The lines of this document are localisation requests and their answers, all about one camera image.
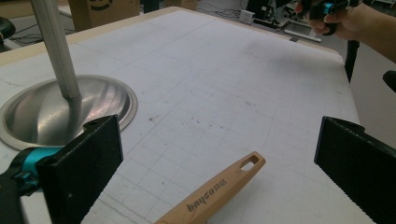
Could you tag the black rounded object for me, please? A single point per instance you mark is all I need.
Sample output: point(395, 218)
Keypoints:
point(390, 79)

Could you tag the white bar on floor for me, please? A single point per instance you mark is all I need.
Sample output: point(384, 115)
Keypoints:
point(302, 35)

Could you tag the large cardboard box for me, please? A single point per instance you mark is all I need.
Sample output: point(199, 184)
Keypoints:
point(102, 12)

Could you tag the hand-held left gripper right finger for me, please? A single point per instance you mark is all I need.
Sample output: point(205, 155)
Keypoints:
point(358, 165)

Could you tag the white power adapter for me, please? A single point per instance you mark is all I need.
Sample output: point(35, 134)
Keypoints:
point(247, 17)

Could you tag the metal stand with round base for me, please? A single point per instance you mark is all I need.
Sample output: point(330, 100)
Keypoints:
point(59, 102)

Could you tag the black equipment on floor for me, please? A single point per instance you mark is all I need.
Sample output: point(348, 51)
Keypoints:
point(267, 11)

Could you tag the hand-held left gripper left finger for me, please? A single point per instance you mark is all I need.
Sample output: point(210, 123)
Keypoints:
point(81, 168)

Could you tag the white grid mat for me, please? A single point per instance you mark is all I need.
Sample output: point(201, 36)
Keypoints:
point(224, 93)

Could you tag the small cardboard box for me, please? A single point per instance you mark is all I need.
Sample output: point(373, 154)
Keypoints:
point(182, 3)

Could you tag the black chair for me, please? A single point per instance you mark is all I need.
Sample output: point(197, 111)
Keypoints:
point(5, 29)

